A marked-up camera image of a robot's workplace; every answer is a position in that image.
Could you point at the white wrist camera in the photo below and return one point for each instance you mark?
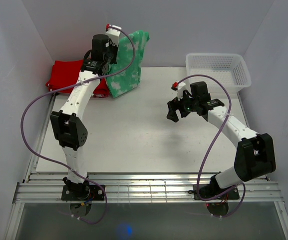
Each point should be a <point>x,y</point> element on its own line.
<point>179,87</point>
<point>113,32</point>

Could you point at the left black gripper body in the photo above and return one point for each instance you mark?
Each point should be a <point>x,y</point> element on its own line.
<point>110,57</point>

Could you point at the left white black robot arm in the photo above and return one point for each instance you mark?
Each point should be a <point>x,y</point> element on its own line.
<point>67,124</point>

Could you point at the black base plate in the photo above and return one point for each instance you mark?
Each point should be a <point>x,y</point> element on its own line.
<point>208,191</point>
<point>90,193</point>

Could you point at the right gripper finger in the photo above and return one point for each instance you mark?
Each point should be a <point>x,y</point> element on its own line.
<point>172,108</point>
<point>184,113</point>

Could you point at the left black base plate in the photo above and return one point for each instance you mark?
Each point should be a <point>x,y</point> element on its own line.
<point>90,193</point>

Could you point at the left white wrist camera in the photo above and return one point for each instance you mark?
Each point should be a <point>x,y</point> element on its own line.
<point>113,32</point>

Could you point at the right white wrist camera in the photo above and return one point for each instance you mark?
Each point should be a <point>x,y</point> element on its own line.
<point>179,87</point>

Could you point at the white plastic basket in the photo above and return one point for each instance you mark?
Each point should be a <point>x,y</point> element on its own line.
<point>227,68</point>

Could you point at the green tie-dye trousers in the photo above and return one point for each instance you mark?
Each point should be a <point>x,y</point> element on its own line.
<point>130,56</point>

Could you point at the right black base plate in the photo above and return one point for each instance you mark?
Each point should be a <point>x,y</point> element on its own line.
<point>208,191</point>

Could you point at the folded red trousers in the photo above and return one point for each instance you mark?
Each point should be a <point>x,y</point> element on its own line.
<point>65,73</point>

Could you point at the aluminium frame rail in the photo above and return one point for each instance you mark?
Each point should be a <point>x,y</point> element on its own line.
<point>139,155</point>

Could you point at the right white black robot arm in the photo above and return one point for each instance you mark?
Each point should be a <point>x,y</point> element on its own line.
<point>255,155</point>

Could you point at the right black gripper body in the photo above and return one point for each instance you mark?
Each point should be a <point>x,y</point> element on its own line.
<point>186,103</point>

